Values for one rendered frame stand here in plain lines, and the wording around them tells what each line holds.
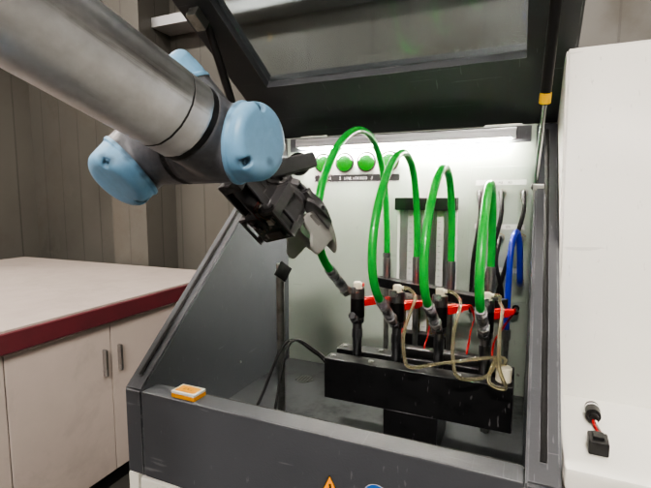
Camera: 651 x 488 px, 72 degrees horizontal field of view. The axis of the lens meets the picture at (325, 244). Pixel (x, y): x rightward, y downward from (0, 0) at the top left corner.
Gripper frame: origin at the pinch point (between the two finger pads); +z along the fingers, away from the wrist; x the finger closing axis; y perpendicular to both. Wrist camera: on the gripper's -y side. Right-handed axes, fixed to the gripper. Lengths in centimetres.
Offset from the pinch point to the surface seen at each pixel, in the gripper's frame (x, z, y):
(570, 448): 30.4, 24.2, 19.4
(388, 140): -5.7, 10.0, -44.0
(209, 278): -33.5, 2.6, 0.4
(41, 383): -143, 24, 18
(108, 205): -293, 30, -130
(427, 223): 15.9, 3.5, -4.0
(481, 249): 22.8, 8.1, -1.4
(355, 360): -6.7, 24.1, 7.3
